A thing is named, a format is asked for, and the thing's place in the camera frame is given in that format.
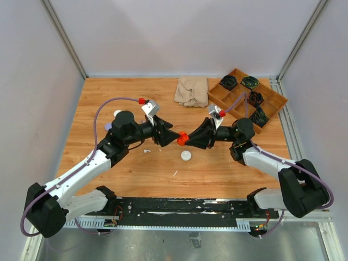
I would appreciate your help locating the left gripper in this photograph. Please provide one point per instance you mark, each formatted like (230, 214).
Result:
(166, 136)

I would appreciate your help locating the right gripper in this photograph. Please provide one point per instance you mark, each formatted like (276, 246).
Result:
(206, 129)

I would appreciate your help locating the orange round case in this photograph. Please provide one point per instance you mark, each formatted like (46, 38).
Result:
(183, 138)

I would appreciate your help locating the white earbud charging case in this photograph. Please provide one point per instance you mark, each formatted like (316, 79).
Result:
(186, 155)

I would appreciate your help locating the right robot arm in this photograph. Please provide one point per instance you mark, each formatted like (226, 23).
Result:
(301, 189)

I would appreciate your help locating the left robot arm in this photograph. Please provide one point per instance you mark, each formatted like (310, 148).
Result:
(48, 207)

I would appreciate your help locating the white round case far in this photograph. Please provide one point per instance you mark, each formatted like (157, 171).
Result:
(116, 112)

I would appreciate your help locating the purple round case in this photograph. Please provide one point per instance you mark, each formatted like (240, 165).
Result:
(108, 126)

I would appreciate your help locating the beige folded cloth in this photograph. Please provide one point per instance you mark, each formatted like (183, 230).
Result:
(192, 91)

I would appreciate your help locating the dark rolled sock bottom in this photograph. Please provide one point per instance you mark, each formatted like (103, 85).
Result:
(259, 117)

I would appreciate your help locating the dark rolled sock top-left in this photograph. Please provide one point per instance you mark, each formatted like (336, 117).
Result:
(228, 82)

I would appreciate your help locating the dark rolled sock middle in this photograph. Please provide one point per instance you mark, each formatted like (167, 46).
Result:
(255, 99)

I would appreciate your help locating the wooden compartment tray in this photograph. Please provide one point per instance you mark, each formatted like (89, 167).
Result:
(234, 102)

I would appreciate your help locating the dark rolled sock top-right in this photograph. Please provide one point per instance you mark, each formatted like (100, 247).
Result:
(250, 82)

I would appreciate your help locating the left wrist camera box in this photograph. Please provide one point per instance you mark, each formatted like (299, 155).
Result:
(150, 109)

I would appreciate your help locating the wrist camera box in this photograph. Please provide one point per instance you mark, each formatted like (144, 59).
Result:
(216, 113)
(150, 109)

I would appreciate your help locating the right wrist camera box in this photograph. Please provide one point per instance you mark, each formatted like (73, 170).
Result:
(216, 113)

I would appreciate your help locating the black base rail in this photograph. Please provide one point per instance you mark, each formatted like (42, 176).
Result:
(179, 213)

